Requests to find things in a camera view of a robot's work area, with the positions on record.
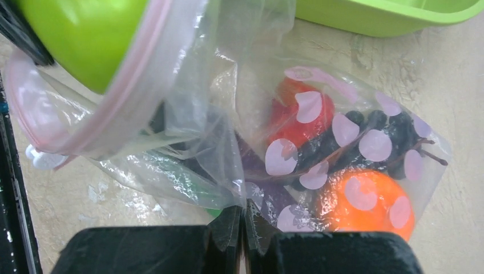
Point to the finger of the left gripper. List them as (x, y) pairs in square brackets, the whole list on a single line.
[(17, 30)]

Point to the green fake apple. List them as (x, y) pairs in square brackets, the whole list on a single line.
[(88, 38)]

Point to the purple fake eggplant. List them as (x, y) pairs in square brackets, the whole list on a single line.
[(232, 170)]

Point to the lime green plastic tray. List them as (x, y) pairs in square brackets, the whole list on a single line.
[(386, 18)]

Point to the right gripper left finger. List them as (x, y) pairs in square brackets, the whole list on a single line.
[(211, 248)]

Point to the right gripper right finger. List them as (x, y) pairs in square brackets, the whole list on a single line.
[(269, 250)]

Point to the dark fake grape bunch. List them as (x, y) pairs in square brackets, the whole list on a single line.
[(384, 143)]

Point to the orange fake orange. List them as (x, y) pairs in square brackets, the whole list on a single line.
[(365, 200)]

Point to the clear zip top bag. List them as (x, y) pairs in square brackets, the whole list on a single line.
[(197, 101)]

